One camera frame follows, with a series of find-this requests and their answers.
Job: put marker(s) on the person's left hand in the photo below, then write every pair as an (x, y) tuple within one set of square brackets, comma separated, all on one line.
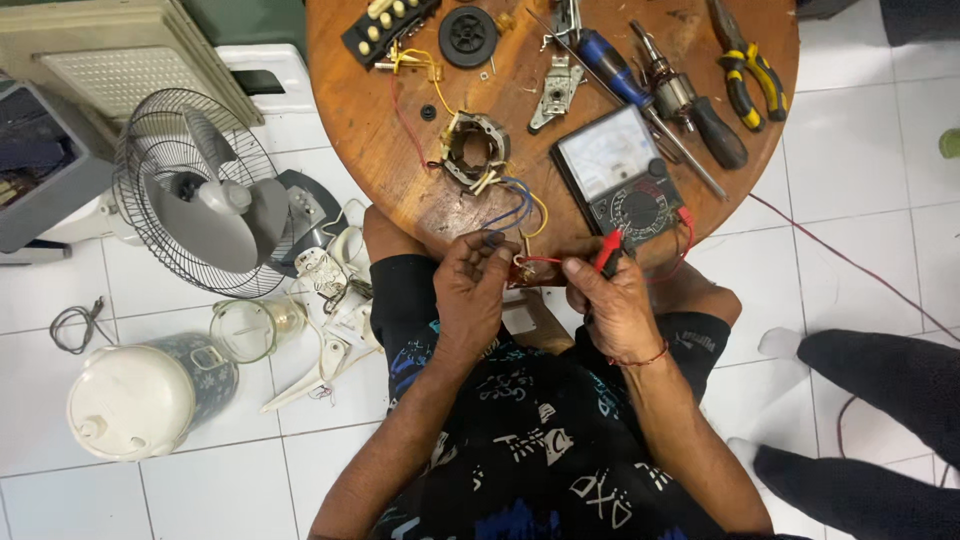
[(469, 300)]

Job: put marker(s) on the person's right hand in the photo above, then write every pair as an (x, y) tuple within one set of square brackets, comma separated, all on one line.
[(619, 315)]

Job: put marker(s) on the red multimeter probe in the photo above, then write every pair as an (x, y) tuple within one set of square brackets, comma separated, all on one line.
[(607, 250)]

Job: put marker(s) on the black analog multimeter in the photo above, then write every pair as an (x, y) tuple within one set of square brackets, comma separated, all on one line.
[(615, 180)]

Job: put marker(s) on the white plastic fan housing parts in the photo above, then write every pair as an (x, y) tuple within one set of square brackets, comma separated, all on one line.
[(334, 315)]

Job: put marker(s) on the person's black printed clothing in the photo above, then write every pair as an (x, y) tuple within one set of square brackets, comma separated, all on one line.
[(540, 442)]

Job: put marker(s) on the motor stator with copper winding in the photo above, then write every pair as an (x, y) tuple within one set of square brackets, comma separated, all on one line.
[(476, 150)]

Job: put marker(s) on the round wooden table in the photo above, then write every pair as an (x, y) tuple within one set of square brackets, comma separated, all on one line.
[(375, 150)]

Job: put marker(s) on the small black rubber grommet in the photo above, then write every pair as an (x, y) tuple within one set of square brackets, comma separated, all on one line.
[(428, 112)]

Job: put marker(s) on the motor rotor with shaft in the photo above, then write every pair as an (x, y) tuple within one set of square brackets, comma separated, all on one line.
[(667, 86)]

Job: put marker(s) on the black round plastic wheel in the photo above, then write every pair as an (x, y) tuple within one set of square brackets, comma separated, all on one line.
[(468, 36)]

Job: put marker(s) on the yellow and black pliers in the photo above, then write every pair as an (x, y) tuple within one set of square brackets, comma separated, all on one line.
[(750, 79)]

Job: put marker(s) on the silver metal tool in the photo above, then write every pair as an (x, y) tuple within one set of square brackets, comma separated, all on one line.
[(566, 19)]

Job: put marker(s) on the white plastic box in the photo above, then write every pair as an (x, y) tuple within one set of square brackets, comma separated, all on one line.
[(262, 75)]

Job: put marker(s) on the white floral rice cooker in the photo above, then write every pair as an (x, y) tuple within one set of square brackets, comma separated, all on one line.
[(142, 401)]

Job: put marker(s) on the green object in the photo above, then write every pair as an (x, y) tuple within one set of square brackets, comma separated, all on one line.
[(951, 142)]

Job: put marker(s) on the beige plastic grille panel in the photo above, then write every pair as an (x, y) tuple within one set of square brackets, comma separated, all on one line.
[(127, 64)]

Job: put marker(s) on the grey appliance casing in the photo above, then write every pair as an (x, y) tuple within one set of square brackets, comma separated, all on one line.
[(37, 172)]

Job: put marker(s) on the silver metal bracket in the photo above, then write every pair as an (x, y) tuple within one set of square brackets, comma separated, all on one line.
[(556, 94)]

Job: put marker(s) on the black switch block cream buttons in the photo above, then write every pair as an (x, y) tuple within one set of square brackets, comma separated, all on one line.
[(386, 30)]

